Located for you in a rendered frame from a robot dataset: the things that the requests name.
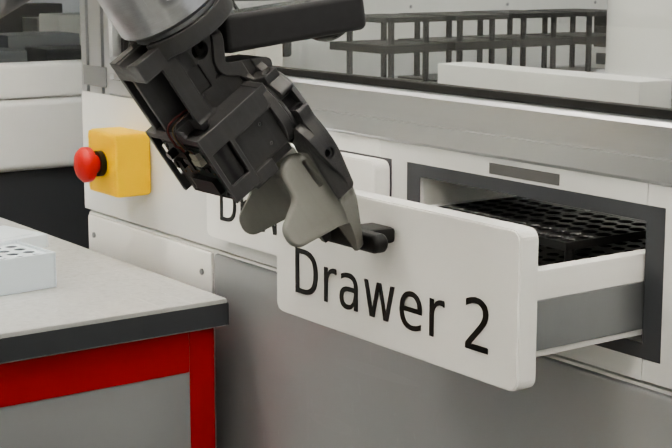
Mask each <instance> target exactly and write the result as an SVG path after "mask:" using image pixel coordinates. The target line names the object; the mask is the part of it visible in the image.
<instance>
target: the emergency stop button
mask: <svg viewBox="0 0 672 448"><path fill-rule="evenodd" d="M74 170H75V173H76V176H77V177H78V178H79V179H80V180H81V181H82V182H84V183H87V182H92V181H93V180H94V179H95V178H96V176H97V173H98V172H99V171H100V159H99V157H98V156H97V155H95V153H94V151H93V150H92V149H91V148H90V147H81V148H79V149H78V151H77V152H76V153H75V156H74Z"/></svg>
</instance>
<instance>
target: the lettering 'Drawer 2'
mask: <svg viewBox="0 0 672 448"><path fill-rule="evenodd" d="M299 253H300V254H303V255H306V256H307V257H308V258H309V259H310V260H311V262H312V266H313V284H312V287H311V288H310V289H308V290H305V289H302V288H299ZM330 274H335V275H336V276H337V273H336V269H330V270H329V271H328V268H327V267H324V301H325V302H328V278H329V275H330ZM344 277H346V278H349V279H351V280H352V282H353V285H354V288H351V287H347V286H345V287H342V288H341V290H340V294H339V298H340V303H341V305H342V307H343V308H345V309H347V310H350V309H352V308H353V307H354V311H356V312H358V285H357V281H356V279H355V277H354V276H353V275H352V274H350V273H341V279H342V278H344ZM317 282H318V270H317V264H316V261H315V258H314V257H313V255H312V254H311V253H310V252H308V251H307V250H304V249H301V248H297V247H295V292H298V293H301V294H304V295H310V294H313V293H314V292H315V290H316V287H317ZM364 282H365V289H366V296H367V302H368V309H369V316H371V317H375V311H376V306H377V300H378V294H379V295H380V301H381V308H382V314H383V321H386V322H389V316H390V310H391V305H392V299H393V294H394V288H395V287H392V286H390V291H389V296H388V302H387V307H386V309H385V303H384V296H383V290H382V283H378V282H377V283H376V289H375V294H374V300H373V306H372V302H371V295H370V288H369V282H368V279H365V278H364ZM346 291H348V292H352V293H354V298H353V302H352V304H351V305H347V304H346V303H345V302H344V297H343V296H344V292H346ZM407 297H413V298H414V299H415V301H416V303H417V309H414V308H411V307H408V306H405V305H404V303H405V300H406V298H407ZM471 303H476V304H478V305H479V306H480V307H481V309H482V311H483V318H482V321H481V323H480V324H479V326H478V327H477V328H476V329H475V330H474V332H473V333H472V334H471V335H470V336H469V337H468V339H467V340H466V341H465V348H468V349H471V350H475V351H478V352H481V353H484V354H487V355H488V348H485V347H482V346H478V345H475V344H472V342H473V341H474V340H475V338H476V337H477V336H478V335H479V334H480V333H481V331H482V330H483V329H484V328H485V326H486V324H487V322H488V309H487V306H486V304H485V303H484V302H483V301H482V300H481V299H479V298H477V297H469V298H466V305H468V304H471ZM437 306H442V307H443V308H445V301H442V300H438V301H436V302H435V303H434V299H432V298H429V336H432V337H434V311H435V308H436V307H437ZM399 311H400V317H401V320H402V323H403V324H404V326H405V327H406V328H407V329H409V330H411V331H421V325H419V326H412V325H410V324H409V323H408V322H407V321H406V318H405V315H404V311H408V312H411V313H414V314H417V315H420V316H422V306H421V302H420V299H419V297H418V296H417V294H415V293H414V292H412V291H406V292H405V293H403V295H402V296H401V299H400V305H399Z"/></svg>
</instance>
